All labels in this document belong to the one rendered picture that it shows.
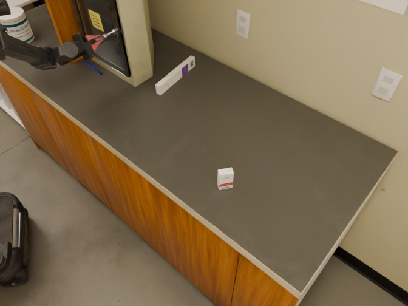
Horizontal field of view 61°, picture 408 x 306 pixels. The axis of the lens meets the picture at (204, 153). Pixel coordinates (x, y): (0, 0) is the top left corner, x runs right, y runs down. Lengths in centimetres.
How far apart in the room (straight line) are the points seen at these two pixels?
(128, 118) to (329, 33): 84
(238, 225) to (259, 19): 85
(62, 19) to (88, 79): 28
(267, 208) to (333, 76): 60
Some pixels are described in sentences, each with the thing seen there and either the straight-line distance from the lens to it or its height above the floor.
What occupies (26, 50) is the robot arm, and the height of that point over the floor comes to 132.
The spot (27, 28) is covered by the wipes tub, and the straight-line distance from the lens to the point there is 207.
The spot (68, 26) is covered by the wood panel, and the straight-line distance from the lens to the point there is 178.
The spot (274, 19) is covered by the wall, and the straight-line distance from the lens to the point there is 150.
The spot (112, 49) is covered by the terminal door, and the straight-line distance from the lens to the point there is 159.
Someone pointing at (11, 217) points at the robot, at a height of 24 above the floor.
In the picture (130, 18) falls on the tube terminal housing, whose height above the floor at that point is 125.
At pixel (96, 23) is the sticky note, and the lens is 160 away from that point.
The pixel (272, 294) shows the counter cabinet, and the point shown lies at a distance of 130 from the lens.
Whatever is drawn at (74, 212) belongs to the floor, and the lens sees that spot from 240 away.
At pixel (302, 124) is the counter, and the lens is 146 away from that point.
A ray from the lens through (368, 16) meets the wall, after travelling 132.
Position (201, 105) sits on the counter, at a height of 94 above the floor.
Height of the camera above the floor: 193
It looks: 49 degrees down
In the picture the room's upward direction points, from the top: 1 degrees counter-clockwise
